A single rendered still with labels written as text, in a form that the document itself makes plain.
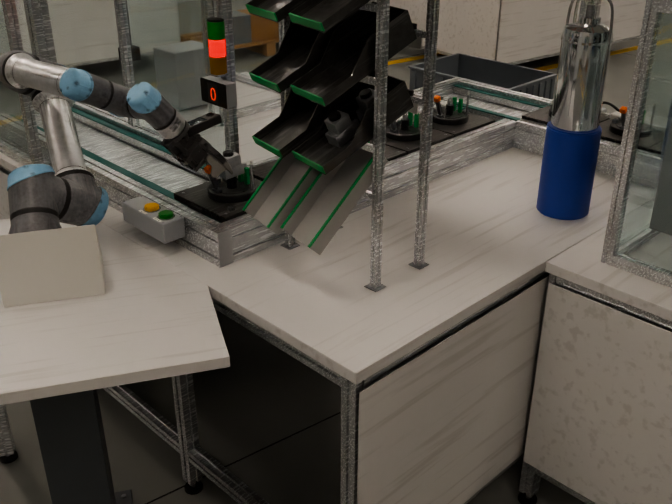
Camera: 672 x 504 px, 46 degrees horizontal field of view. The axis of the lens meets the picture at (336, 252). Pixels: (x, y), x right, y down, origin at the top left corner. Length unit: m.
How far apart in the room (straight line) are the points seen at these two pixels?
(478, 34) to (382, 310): 5.45
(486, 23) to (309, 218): 5.29
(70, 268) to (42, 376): 0.33
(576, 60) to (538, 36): 5.13
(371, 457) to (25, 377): 0.79
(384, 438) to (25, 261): 0.95
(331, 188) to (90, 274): 0.63
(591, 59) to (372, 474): 1.25
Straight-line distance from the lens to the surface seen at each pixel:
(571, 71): 2.35
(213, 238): 2.11
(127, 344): 1.86
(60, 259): 2.02
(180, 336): 1.86
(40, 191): 2.13
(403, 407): 1.92
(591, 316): 2.21
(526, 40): 7.35
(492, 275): 2.12
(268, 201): 2.09
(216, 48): 2.38
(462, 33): 7.35
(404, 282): 2.05
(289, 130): 2.02
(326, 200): 1.97
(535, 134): 2.98
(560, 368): 2.34
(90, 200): 2.22
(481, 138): 2.86
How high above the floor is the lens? 1.86
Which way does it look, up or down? 27 degrees down
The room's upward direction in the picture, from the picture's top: straight up
